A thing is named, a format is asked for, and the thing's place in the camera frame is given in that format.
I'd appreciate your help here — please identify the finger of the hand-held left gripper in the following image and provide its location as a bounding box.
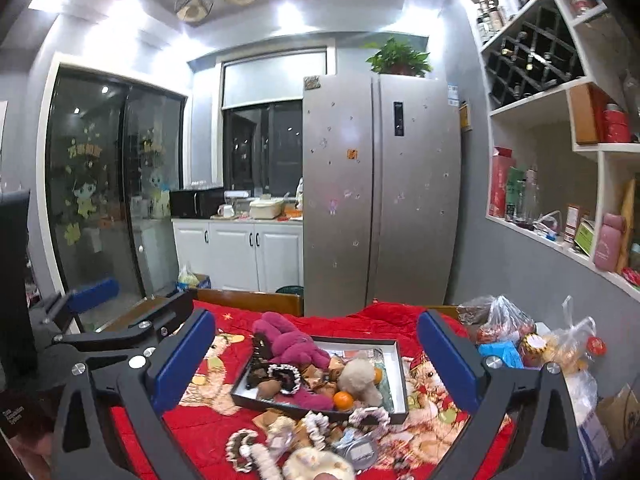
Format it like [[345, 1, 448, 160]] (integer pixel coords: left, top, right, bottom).
[[50, 292, 194, 356], [30, 276, 121, 337]]

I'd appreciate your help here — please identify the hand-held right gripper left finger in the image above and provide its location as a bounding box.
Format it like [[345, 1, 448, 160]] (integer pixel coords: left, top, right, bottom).
[[52, 308, 217, 480]]

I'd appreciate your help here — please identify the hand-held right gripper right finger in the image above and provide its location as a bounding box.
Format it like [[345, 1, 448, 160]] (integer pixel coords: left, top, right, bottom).
[[417, 309, 581, 480]]

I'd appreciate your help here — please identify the black shallow box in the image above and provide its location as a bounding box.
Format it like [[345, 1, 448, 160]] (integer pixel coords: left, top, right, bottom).
[[230, 336, 409, 427]]

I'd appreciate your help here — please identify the dark brown plush toy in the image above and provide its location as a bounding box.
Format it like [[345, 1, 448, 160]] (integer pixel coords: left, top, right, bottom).
[[249, 335, 274, 377]]

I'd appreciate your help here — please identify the cream fluffy plush toy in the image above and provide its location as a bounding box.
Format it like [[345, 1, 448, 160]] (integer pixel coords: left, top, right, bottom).
[[337, 357, 384, 409]]

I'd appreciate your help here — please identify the black white lace scrunchie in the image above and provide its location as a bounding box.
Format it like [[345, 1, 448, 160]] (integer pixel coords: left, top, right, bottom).
[[349, 406, 391, 429], [267, 362, 301, 397]]

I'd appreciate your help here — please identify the pink plush rabbit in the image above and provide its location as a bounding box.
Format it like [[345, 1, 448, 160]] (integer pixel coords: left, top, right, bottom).
[[251, 311, 334, 412]]

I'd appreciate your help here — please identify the brown snack packet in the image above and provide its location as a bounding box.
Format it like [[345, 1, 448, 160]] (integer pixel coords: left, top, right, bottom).
[[302, 362, 331, 392]]

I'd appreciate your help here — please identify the blue plastic bag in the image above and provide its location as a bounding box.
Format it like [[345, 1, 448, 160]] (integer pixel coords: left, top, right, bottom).
[[477, 342, 524, 369]]

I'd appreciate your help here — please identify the brownish plastic bag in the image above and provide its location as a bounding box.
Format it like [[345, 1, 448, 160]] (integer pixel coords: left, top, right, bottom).
[[457, 300, 494, 327]]

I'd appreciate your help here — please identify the red printed blanket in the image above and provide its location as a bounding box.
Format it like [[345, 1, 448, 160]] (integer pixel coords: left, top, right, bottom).
[[107, 300, 517, 480]]

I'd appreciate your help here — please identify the jar with patterned lid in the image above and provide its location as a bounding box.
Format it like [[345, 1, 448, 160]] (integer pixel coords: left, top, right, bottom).
[[517, 332, 549, 369]]

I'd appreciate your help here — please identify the wooden chair back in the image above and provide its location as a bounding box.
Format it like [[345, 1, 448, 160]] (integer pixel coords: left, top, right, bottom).
[[194, 287, 305, 317]]

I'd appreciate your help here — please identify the glass sliding door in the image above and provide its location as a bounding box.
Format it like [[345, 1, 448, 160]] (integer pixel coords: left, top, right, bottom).
[[45, 62, 189, 302]]

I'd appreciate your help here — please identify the white kitchen cabinet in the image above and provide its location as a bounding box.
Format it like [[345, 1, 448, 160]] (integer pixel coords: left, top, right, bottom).
[[171, 217, 305, 294]]

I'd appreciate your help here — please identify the knotted clear plastic bag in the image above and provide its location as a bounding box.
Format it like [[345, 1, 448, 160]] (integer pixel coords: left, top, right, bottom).
[[542, 295, 609, 377]]

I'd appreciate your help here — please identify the silver foil packet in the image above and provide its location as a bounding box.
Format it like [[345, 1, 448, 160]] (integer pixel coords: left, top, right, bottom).
[[334, 435, 377, 472]]

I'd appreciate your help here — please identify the black microwave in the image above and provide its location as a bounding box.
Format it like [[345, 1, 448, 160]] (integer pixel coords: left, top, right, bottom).
[[170, 188, 225, 220]]

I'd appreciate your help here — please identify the blue white carton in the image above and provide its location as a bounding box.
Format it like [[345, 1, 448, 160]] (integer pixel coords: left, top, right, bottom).
[[574, 409, 617, 467]]

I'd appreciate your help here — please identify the white basin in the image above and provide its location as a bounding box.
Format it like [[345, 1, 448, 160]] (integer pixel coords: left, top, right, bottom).
[[248, 198, 287, 220]]

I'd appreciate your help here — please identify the beige plush rabbit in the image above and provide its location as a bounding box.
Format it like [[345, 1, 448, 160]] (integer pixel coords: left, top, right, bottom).
[[282, 447, 356, 480]]

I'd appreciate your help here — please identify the green packet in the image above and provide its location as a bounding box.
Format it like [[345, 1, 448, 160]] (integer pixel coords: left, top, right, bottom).
[[504, 167, 525, 219]]

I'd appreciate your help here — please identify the silver refrigerator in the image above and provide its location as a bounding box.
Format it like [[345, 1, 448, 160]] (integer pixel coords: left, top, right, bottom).
[[301, 72, 464, 319]]

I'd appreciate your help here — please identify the brown cardboard box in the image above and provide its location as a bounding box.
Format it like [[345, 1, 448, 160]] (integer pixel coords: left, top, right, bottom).
[[595, 384, 640, 454]]

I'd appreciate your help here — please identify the clear plastic bottle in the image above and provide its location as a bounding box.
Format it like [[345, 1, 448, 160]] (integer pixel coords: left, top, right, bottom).
[[520, 164, 541, 224]]

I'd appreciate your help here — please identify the red box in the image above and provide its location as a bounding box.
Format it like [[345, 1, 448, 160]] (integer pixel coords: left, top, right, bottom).
[[488, 147, 516, 219]]

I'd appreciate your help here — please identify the dark kitchen window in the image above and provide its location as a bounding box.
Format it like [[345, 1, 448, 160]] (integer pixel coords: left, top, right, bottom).
[[222, 100, 305, 197]]

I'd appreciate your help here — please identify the red pot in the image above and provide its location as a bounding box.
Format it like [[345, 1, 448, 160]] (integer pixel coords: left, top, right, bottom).
[[599, 103, 632, 144]]

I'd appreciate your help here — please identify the potted green plant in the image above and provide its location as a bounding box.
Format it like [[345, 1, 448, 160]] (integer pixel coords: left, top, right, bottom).
[[364, 37, 434, 79]]

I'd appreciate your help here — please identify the black wine rack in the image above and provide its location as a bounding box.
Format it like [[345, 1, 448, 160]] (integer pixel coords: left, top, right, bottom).
[[483, 7, 586, 109]]

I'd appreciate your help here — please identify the white wall shelf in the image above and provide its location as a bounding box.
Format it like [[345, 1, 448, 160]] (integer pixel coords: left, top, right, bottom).
[[462, 0, 640, 302]]

